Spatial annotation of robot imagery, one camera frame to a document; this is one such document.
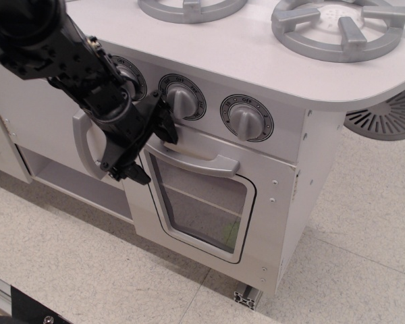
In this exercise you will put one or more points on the grey right burner grate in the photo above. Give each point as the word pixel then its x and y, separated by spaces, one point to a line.
pixel 333 30

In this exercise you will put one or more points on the white toy kitchen stove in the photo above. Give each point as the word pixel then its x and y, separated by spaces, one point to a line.
pixel 209 125

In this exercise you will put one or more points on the grey middle stove knob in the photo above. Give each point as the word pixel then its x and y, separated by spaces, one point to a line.
pixel 183 96

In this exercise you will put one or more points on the white oven door with window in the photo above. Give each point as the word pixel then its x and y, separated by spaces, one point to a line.
pixel 186 212

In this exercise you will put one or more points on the grey left stove knob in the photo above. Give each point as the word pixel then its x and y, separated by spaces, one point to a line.
pixel 135 80

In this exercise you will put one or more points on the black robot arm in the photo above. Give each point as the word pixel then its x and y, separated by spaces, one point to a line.
pixel 39 40

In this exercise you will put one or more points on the aluminium extrusion rail under stove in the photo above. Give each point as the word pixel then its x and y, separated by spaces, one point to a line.
pixel 247 295

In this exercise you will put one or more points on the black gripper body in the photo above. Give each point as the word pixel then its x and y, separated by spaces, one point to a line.
pixel 128 128

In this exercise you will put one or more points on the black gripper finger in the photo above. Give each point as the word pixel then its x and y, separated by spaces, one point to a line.
pixel 165 129
pixel 132 171

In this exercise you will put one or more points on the green round toy in oven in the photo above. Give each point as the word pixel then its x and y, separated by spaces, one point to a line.
pixel 230 234

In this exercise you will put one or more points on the grey slotted round disc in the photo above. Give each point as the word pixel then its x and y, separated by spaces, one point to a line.
pixel 384 121

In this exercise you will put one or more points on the grey left burner grate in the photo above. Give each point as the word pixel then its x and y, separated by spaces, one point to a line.
pixel 191 12

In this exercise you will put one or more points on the grey burner grate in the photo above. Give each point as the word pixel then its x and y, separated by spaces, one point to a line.
pixel 191 12
pixel 333 30

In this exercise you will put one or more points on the grey cabinet door handle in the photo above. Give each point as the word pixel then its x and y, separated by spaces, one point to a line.
pixel 90 144

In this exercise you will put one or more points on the grey stove knob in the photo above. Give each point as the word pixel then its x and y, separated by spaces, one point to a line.
pixel 246 118
pixel 135 80
pixel 183 96

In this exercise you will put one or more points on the grey right stove knob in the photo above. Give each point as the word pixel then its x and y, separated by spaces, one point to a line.
pixel 246 118

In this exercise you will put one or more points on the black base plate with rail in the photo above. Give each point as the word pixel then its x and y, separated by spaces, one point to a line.
pixel 18 307

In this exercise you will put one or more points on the grey oven door handle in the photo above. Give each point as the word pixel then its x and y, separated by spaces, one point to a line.
pixel 219 167

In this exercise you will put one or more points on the white cabinet door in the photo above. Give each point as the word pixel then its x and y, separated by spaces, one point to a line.
pixel 37 138

